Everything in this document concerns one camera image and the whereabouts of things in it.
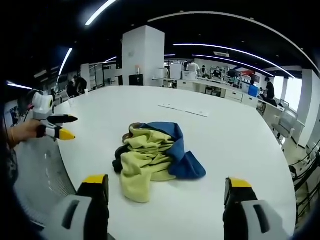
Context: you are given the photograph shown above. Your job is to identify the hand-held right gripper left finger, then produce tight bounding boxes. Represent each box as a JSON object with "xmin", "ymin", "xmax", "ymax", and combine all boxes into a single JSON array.
[{"xmin": 41, "ymin": 174, "xmax": 110, "ymax": 240}]

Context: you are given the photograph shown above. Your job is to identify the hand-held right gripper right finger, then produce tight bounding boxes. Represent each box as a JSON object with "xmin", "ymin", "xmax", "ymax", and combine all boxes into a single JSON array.
[{"xmin": 222, "ymin": 176, "xmax": 289, "ymax": 240}]

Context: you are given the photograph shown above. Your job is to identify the yellow and blue garment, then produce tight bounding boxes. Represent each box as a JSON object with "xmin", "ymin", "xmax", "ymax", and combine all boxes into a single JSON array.
[{"xmin": 111, "ymin": 121, "xmax": 207, "ymax": 204}]

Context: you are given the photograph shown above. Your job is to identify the person's left hand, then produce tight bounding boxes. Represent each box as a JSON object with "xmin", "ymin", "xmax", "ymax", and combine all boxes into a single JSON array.
[{"xmin": 12, "ymin": 119, "xmax": 48, "ymax": 146}]

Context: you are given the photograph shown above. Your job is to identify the ceiling light strip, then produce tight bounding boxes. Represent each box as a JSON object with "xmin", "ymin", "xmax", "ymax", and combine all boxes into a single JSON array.
[
  {"xmin": 57, "ymin": 47, "xmax": 74, "ymax": 76},
  {"xmin": 172, "ymin": 43, "xmax": 296, "ymax": 79},
  {"xmin": 84, "ymin": 0, "xmax": 119, "ymax": 26},
  {"xmin": 6, "ymin": 81, "xmax": 34, "ymax": 91}
]

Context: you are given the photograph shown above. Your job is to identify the person's dark patterned clothing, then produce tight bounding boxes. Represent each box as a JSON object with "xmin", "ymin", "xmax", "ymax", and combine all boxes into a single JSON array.
[{"xmin": 0, "ymin": 146, "xmax": 20, "ymax": 203}]

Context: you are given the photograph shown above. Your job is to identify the black cabinet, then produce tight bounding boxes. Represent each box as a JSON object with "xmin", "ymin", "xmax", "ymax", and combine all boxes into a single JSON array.
[{"xmin": 128, "ymin": 74, "xmax": 144, "ymax": 87}]

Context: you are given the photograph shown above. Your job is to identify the grey office chair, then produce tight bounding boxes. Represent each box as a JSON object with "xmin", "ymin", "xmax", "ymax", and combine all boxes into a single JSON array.
[{"xmin": 271, "ymin": 109, "xmax": 299, "ymax": 146}]

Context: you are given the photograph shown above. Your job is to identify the white square pillar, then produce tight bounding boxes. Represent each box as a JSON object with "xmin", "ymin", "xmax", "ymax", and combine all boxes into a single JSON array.
[{"xmin": 121, "ymin": 24, "xmax": 166, "ymax": 87}]

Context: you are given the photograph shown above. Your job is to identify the white flat table strip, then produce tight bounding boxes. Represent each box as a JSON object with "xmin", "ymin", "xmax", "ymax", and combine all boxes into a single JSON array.
[{"xmin": 158, "ymin": 101, "xmax": 187, "ymax": 112}]

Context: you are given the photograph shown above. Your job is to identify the blue chair back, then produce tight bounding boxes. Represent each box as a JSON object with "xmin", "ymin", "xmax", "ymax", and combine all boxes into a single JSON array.
[{"xmin": 248, "ymin": 84, "xmax": 260, "ymax": 98}]

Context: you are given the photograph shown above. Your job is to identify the white background counter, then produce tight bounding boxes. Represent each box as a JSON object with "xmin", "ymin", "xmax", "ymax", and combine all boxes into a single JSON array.
[{"xmin": 151, "ymin": 75, "xmax": 260, "ymax": 109}]

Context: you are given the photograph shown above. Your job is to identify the black floor cables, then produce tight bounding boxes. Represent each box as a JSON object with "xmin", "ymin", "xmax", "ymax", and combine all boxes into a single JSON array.
[{"xmin": 288, "ymin": 147, "xmax": 320, "ymax": 208}]

